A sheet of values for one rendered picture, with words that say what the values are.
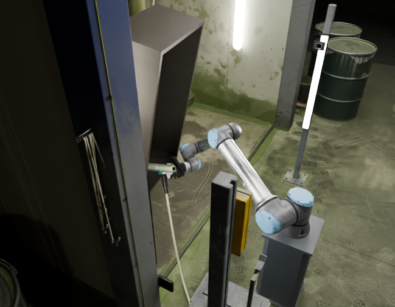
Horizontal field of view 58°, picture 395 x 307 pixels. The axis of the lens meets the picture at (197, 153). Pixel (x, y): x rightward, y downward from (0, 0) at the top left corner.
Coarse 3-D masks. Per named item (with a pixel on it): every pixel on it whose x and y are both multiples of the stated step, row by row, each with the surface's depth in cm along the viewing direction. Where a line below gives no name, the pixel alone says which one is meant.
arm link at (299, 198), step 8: (288, 192) 202; (296, 192) 203; (304, 192) 203; (288, 200) 200; (296, 200) 197; (304, 200) 197; (312, 200) 198; (296, 208) 197; (304, 208) 198; (296, 216) 197; (304, 216) 201; (296, 224) 206
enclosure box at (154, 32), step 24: (144, 24) 205; (168, 24) 211; (192, 24) 218; (144, 48) 186; (168, 48) 190; (192, 48) 241; (144, 72) 194; (168, 72) 260; (192, 72) 252; (144, 96) 204; (168, 96) 272; (144, 120) 214; (168, 120) 286; (144, 144) 226; (168, 144) 301
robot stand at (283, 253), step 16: (320, 224) 219; (272, 240) 211; (288, 240) 209; (304, 240) 209; (272, 256) 220; (288, 256) 213; (304, 256) 208; (272, 272) 228; (288, 272) 220; (304, 272) 218; (256, 288) 251; (272, 288) 237; (288, 288) 229; (272, 304) 244; (288, 304) 237
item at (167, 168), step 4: (152, 164) 256; (156, 164) 253; (160, 164) 252; (164, 164) 250; (168, 164) 246; (148, 168) 259; (152, 168) 256; (156, 168) 253; (160, 168) 249; (164, 168) 246; (168, 168) 243; (172, 168) 242; (172, 172) 242; (164, 176) 251; (164, 180) 251; (164, 184) 252; (164, 188) 253; (164, 192) 254; (168, 192) 254
